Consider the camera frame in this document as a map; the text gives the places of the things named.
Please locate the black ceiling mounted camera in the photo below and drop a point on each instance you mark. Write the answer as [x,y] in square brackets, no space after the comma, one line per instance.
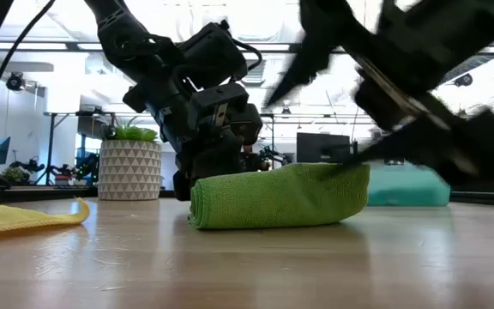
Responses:
[463,80]
[15,81]

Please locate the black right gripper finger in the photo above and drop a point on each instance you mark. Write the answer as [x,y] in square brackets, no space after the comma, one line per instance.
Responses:
[315,47]
[457,148]

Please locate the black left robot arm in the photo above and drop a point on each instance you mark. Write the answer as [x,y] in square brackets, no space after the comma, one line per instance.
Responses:
[144,43]

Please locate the succulent in patterned white pot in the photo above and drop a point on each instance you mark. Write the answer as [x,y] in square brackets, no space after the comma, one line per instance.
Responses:
[129,171]

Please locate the translucent teal plastic bin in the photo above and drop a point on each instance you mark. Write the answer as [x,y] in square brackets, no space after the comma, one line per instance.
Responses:
[405,191]

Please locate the black overhead crossbeam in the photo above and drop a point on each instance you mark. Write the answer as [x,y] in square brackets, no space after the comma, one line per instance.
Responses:
[37,46]

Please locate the black background monitor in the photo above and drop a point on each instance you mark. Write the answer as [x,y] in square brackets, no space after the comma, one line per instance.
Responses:
[322,148]

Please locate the small background plant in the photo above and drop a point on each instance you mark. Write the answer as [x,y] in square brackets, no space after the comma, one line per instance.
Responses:
[14,176]

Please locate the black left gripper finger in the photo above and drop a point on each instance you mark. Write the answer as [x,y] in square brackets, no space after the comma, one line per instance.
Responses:
[217,156]
[182,185]

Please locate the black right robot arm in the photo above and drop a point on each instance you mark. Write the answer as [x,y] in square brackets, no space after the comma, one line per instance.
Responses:
[478,21]

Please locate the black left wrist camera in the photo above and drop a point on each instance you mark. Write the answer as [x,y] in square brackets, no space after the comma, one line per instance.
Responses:
[247,124]

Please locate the green microfiber towel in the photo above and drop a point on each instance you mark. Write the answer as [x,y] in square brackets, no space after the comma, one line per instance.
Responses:
[281,197]

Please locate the black background stand frame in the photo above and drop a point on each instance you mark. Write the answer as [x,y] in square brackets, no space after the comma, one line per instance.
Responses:
[51,146]

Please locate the black background robot arm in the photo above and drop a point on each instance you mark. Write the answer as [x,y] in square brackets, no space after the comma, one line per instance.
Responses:
[37,165]
[272,155]

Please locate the yellow microfiber towel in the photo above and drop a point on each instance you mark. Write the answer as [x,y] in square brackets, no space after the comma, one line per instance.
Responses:
[15,216]

